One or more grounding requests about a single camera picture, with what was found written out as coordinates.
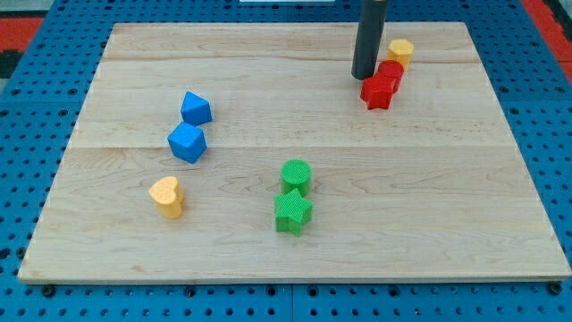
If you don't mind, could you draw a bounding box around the wooden board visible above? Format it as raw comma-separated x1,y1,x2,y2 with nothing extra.
19,22,571,284

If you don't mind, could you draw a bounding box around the yellow heart block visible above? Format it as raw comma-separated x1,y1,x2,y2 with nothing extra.
148,176,184,219

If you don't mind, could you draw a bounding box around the green cylinder block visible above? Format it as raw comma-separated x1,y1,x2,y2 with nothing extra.
280,159,312,197

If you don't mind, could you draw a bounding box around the green star block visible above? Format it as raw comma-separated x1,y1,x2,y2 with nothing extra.
274,189,313,237

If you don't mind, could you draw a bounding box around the blue cube block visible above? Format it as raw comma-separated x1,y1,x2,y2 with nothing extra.
167,123,207,164

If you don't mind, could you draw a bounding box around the blue triangle block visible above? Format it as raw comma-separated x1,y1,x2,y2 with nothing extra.
181,91,213,126

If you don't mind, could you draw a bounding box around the red star block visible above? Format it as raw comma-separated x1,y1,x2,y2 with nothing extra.
360,76,397,110

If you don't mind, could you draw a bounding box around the red cylinder block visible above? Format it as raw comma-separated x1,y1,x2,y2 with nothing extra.
378,60,405,93

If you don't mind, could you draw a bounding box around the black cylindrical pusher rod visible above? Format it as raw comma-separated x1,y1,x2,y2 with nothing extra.
351,0,387,80

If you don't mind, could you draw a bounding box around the yellow hexagon block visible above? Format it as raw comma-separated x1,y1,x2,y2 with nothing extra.
386,38,415,71

